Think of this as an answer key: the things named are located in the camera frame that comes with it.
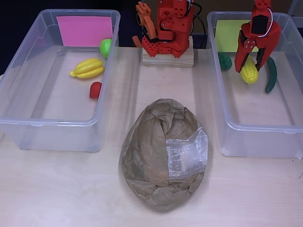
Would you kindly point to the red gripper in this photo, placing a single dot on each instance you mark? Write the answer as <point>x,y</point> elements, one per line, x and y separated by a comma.
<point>249,45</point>

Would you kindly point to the yellow toy corn cob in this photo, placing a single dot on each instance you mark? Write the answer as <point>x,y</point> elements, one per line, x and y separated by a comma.
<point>249,74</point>

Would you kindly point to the dark green toy cucumber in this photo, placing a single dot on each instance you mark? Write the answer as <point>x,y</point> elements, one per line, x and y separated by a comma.
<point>272,75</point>

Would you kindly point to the dark green bumpy toy vegetable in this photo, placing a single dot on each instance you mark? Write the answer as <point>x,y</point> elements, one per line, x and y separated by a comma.
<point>225,62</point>

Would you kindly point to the light green toy apple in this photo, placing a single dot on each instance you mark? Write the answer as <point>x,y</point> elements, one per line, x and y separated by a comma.
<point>105,46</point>

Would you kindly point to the red toy tomato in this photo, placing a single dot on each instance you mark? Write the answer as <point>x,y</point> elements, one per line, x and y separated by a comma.
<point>94,89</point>

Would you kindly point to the yellow toy banana bunch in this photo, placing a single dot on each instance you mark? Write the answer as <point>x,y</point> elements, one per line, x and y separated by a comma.
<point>88,68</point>

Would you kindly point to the red robot arm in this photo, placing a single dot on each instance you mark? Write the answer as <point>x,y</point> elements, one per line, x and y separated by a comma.
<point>170,28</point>

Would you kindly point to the clear plastic bin yellow note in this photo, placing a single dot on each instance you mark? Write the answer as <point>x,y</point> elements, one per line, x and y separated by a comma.
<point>260,142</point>

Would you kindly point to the clear plastic bin pink note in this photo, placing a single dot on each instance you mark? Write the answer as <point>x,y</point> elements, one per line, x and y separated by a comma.
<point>59,137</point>

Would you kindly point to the yellow paper note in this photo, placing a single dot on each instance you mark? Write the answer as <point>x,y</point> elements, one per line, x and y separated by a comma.
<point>227,35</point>

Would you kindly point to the wooden base block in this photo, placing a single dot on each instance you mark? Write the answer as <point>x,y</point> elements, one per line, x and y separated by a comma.
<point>165,62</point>

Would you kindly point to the orange printed robot part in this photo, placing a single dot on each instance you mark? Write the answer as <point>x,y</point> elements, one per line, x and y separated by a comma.
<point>149,26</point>

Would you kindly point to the brown paper bag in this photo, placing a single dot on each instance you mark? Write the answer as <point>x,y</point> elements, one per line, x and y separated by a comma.
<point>151,153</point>

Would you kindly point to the pink paper note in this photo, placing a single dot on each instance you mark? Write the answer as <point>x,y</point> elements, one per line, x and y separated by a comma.
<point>82,30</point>

